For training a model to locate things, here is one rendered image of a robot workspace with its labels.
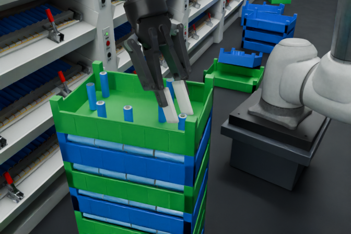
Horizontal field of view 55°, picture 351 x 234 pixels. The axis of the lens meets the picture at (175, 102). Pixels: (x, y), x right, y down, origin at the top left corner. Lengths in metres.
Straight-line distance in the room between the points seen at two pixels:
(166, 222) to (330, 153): 0.92
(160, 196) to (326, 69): 0.60
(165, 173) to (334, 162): 0.94
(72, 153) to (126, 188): 0.14
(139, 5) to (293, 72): 0.67
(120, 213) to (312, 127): 0.72
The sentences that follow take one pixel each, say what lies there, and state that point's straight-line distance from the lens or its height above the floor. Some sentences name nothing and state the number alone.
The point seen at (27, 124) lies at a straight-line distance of 1.02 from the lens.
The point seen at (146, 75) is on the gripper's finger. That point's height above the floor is 0.64.
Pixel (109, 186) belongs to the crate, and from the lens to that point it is 0.79.
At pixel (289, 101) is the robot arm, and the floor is 0.33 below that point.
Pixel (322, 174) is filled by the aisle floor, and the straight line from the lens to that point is 1.43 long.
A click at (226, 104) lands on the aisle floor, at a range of 1.75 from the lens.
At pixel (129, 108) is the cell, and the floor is 0.55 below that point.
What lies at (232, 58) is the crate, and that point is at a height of 0.13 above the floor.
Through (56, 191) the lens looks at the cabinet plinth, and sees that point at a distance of 1.25.
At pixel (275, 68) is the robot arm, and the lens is 1.16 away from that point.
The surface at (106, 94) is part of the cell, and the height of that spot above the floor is 0.49.
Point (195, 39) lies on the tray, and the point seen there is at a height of 0.18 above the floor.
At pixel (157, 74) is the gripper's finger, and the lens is 0.61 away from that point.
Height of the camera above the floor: 0.90
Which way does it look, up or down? 31 degrees down
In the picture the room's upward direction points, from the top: straight up
